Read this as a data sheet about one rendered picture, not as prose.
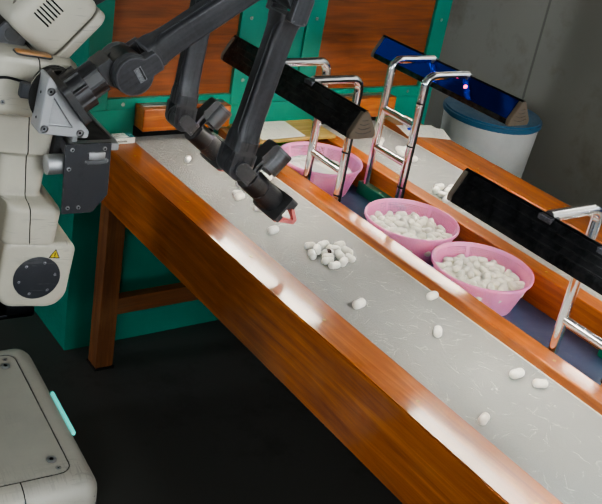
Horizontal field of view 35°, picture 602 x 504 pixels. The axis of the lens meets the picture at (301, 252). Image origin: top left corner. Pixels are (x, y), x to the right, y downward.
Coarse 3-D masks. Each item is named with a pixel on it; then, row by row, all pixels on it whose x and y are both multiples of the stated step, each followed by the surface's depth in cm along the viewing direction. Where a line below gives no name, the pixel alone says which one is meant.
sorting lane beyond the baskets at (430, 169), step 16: (384, 128) 338; (352, 144) 317; (368, 144) 320; (384, 144) 323; (400, 144) 326; (416, 144) 328; (384, 160) 309; (432, 160) 317; (416, 176) 301; (432, 176) 303; (448, 176) 306; (480, 224) 275; (512, 240) 268; (560, 272) 254
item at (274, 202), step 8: (272, 184) 216; (272, 192) 216; (280, 192) 219; (256, 200) 216; (264, 200) 216; (272, 200) 216; (280, 200) 218; (288, 200) 217; (264, 208) 219; (272, 208) 218; (280, 208) 217; (272, 216) 218; (280, 216) 217
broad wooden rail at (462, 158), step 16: (432, 144) 324; (448, 144) 326; (448, 160) 317; (464, 160) 314; (480, 160) 317; (496, 176) 306; (512, 176) 308; (512, 192) 296; (528, 192) 298; (544, 192) 300; (544, 208) 288; (576, 224) 280
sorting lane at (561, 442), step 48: (144, 144) 286; (192, 144) 293; (288, 192) 272; (288, 240) 244; (336, 240) 249; (336, 288) 225; (384, 288) 229; (384, 336) 209; (432, 336) 212; (480, 336) 216; (432, 384) 195; (480, 384) 198; (528, 384) 201; (480, 432) 183; (528, 432) 185; (576, 432) 188; (576, 480) 174
